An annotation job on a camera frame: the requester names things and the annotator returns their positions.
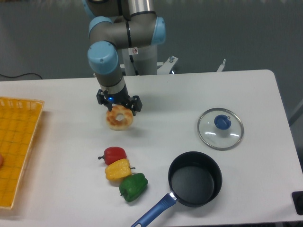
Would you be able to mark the black saucepan blue handle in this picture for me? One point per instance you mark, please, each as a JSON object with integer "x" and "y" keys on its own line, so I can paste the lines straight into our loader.
{"x": 195, "y": 179}

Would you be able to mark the glass lid blue knob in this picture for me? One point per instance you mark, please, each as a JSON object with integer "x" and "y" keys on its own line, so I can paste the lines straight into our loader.
{"x": 220, "y": 129}

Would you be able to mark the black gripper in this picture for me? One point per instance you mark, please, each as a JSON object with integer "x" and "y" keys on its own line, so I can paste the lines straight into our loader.
{"x": 121, "y": 98}

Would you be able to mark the yellow woven basket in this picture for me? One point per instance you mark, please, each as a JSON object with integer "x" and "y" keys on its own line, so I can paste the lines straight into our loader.
{"x": 18, "y": 122}

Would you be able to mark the yellow bell pepper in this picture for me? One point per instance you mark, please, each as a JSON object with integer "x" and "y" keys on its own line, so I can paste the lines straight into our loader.
{"x": 118, "y": 170}

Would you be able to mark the red bell pepper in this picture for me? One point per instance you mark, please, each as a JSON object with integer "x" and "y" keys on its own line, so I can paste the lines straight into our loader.
{"x": 113, "y": 154}

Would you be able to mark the black device at table edge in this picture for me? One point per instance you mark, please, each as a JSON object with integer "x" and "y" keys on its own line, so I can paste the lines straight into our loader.
{"x": 298, "y": 201}

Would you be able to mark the glazed twisted donut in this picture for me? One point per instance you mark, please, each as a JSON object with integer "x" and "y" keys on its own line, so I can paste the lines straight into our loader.
{"x": 119, "y": 118}

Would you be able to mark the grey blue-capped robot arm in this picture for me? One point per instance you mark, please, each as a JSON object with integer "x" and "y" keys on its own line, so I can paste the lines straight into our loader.
{"x": 115, "y": 25}

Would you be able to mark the green bell pepper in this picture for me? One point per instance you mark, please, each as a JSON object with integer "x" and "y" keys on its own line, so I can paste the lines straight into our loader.
{"x": 133, "y": 186}

